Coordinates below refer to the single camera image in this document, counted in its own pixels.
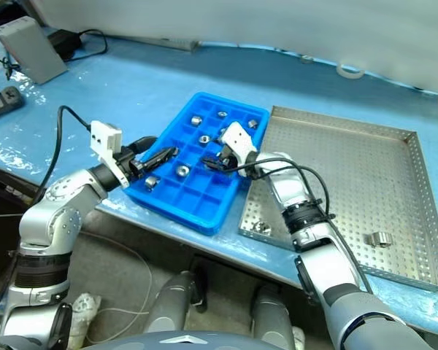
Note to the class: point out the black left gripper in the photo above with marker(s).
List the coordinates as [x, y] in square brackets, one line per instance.
[131, 164]

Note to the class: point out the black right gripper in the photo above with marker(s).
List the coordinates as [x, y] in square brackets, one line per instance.
[230, 156]

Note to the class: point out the blue compartment tray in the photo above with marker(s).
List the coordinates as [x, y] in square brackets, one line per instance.
[200, 204]

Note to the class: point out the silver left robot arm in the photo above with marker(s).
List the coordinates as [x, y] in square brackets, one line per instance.
[58, 197]

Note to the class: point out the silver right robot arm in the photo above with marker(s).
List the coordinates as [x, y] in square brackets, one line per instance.
[299, 189]

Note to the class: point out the grey rectangular box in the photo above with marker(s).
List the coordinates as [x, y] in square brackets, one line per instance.
[33, 54]

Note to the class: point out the perforated metal tray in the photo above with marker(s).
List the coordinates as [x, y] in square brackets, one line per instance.
[350, 164]

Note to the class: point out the black power adapter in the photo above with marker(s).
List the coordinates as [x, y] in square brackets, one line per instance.
[64, 42]

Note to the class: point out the grey left robot leg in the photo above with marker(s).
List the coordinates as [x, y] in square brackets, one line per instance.
[173, 310]

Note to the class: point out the grey robot leg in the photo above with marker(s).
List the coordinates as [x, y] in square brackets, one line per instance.
[173, 310]
[273, 321]

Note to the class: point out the black handheld device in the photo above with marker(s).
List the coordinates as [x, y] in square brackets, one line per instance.
[3, 102]

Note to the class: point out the grey right robot leg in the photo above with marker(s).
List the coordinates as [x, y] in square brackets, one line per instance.
[273, 321]

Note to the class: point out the white crumpled object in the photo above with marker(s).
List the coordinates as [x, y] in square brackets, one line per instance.
[84, 310]

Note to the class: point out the grey robot torso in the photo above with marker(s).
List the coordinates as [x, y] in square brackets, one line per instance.
[175, 341]

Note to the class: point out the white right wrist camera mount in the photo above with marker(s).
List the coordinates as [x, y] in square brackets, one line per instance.
[237, 140]

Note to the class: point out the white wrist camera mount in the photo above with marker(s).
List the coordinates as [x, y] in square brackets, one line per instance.
[102, 136]
[237, 140]

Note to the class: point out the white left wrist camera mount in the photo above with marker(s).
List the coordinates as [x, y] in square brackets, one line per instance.
[102, 136]

